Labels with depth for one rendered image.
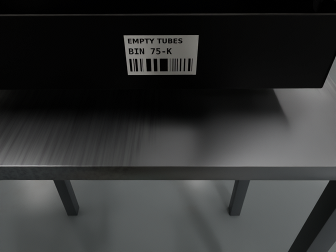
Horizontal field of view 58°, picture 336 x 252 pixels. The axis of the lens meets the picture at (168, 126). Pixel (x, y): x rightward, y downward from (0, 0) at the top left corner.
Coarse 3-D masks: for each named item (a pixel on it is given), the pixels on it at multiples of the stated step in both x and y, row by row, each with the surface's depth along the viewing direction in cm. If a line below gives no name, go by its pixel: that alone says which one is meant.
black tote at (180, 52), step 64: (0, 0) 52; (64, 0) 52; (128, 0) 52; (192, 0) 52; (256, 0) 52; (0, 64) 42; (64, 64) 42; (128, 64) 42; (192, 64) 42; (256, 64) 42; (320, 64) 42
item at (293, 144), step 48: (0, 96) 50; (48, 96) 50; (96, 96) 50; (144, 96) 50; (192, 96) 50; (240, 96) 50; (288, 96) 50; (0, 144) 42; (48, 144) 42; (96, 144) 42; (144, 144) 42; (192, 144) 42; (240, 144) 42; (288, 144) 42; (240, 192) 112
